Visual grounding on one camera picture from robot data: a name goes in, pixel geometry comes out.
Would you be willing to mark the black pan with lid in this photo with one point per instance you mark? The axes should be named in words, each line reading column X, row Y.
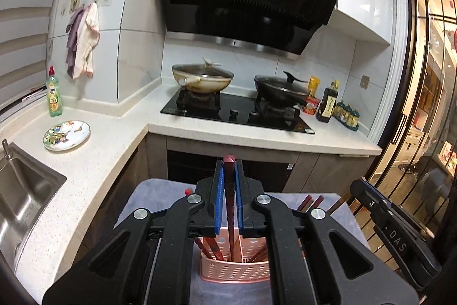
column 280, row 90

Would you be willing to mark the dark soy sauce bottle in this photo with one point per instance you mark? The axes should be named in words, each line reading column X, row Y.
column 327, row 105

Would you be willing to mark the stainless steel sink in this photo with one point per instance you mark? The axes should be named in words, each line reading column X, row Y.
column 21, row 197

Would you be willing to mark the red seasoning packet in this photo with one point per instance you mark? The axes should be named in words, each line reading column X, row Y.
column 311, row 105

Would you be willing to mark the blue-grey fleece mat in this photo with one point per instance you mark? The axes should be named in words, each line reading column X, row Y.
column 153, row 197

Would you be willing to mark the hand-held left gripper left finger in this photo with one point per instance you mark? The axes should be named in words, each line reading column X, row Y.
column 219, row 197

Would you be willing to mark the black gas stove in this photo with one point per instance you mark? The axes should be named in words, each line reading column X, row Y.
column 235, row 112

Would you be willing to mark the black-framed glass sliding door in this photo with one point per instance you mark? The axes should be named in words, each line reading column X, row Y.
column 421, row 94

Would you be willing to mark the purple hanging cloth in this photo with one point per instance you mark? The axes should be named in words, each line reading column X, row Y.
column 73, row 40

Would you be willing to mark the set of small spice jars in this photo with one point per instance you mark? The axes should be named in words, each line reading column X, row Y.
column 347, row 116

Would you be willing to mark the grey wall socket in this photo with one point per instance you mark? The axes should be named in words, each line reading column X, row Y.
column 364, row 82

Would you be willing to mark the maroon chopstick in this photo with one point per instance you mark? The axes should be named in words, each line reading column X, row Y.
column 230, row 219
column 307, row 202

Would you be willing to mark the green dish soap bottle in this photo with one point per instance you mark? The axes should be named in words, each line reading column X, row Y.
column 54, row 97

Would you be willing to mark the white window blinds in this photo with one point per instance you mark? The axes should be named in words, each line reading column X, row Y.
column 25, row 33

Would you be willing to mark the pink perforated chopstick holder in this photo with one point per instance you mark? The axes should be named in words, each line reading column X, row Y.
column 232, row 271

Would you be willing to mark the yellow seasoning packet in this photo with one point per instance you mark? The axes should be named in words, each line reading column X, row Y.
column 314, row 87

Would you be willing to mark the pink hanging cloth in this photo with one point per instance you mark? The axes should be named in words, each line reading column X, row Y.
column 87, row 44

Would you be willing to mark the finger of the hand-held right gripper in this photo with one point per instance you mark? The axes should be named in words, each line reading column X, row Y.
column 414, row 224
column 396, row 244

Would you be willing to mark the beige wok with glass lid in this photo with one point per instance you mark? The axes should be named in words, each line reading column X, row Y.
column 201, row 78

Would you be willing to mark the dark chair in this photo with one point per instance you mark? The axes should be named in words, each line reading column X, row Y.
column 433, row 178

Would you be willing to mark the dark lower cabinet front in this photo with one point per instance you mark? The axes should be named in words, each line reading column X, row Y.
column 192, row 169

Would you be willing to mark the patterned ceramic plate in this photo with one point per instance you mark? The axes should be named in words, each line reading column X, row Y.
column 66, row 136

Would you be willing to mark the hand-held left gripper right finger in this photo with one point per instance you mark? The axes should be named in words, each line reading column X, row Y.
column 239, row 201

